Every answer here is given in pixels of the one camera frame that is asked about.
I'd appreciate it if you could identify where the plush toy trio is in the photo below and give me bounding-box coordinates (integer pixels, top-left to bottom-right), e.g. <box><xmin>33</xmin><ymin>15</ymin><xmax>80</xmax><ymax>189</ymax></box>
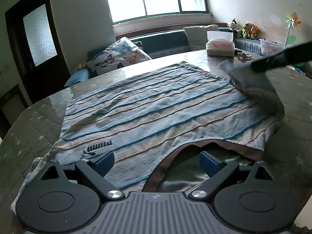
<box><xmin>229</xmin><ymin>19</ymin><xmax>258</xmax><ymax>40</ymax></box>

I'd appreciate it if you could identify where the butterfly print pillow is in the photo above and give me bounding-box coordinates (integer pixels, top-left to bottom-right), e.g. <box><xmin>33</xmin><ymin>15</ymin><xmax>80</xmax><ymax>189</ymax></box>
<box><xmin>86</xmin><ymin>37</ymin><xmax>152</xmax><ymax>75</ymax></box>

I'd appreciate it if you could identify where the blue cushion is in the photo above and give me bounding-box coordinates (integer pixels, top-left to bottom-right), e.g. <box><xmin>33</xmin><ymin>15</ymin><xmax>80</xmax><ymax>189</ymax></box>
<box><xmin>65</xmin><ymin>67</ymin><xmax>94</xmax><ymax>88</ymax></box>

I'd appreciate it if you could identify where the tissue box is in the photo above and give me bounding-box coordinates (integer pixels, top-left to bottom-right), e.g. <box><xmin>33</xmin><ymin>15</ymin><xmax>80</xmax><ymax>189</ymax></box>
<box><xmin>206</xmin><ymin>31</ymin><xmax>235</xmax><ymax>57</ymax></box>

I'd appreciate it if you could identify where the grey cushion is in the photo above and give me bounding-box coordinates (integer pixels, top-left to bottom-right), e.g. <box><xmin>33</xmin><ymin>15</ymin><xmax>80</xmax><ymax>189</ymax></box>
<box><xmin>183</xmin><ymin>24</ymin><xmax>219</xmax><ymax>51</ymax></box>

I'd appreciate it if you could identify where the dark wooden door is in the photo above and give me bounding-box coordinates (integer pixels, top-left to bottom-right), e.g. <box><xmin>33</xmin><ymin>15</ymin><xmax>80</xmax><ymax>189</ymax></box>
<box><xmin>5</xmin><ymin>0</ymin><xmax>70</xmax><ymax>103</ymax></box>

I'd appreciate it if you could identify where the clear plastic container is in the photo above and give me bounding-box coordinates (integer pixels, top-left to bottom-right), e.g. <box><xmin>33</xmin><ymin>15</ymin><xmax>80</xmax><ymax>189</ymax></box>
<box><xmin>260</xmin><ymin>39</ymin><xmax>285</xmax><ymax>57</ymax></box>

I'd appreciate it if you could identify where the blue striped Puma shirt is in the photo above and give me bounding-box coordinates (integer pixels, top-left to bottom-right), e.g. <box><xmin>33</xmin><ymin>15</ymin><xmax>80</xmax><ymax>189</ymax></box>
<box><xmin>11</xmin><ymin>61</ymin><xmax>286</xmax><ymax>215</ymax></box>

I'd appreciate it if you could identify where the colourful pinwheel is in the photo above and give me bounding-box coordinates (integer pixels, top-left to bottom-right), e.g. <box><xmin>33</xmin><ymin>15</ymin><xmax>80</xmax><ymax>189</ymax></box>
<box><xmin>285</xmin><ymin>12</ymin><xmax>302</xmax><ymax>47</ymax></box>

